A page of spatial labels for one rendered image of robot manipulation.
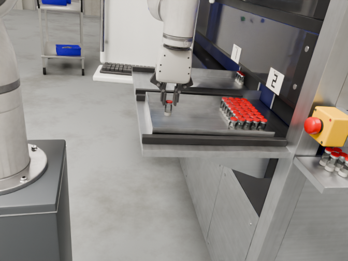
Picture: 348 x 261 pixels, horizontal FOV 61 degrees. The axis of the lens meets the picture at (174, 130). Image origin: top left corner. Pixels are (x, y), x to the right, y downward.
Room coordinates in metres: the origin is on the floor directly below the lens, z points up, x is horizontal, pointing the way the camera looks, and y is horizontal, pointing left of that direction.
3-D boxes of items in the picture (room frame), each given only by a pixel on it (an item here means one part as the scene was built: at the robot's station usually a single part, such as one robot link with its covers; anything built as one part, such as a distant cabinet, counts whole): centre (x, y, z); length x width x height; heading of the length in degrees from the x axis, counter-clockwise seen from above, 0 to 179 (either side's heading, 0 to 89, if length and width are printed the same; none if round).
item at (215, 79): (1.20, -0.12, 0.90); 0.34 x 0.26 x 0.04; 103
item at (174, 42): (0.84, 0.02, 1.11); 0.09 x 0.08 x 0.03; 103
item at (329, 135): (0.65, -0.36, 1.00); 0.08 x 0.07 x 0.07; 103
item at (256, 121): (0.87, -0.21, 0.91); 0.18 x 0.02 x 0.05; 12
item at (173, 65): (0.84, 0.02, 1.05); 0.10 x 0.07 x 0.11; 103
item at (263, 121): (0.87, -0.24, 0.91); 0.18 x 0.02 x 0.05; 12
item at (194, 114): (0.84, -0.08, 0.90); 0.34 x 0.26 x 0.04; 102
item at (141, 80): (1.01, -0.09, 0.87); 0.70 x 0.48 x 0.02; 13
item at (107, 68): (1.50, 0.21, 0.82); 0.40 x 0.14 x 0.02; 98
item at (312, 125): (0.64, -0.32, 1.00); 0.04 x 0.04 x 0.04; 13
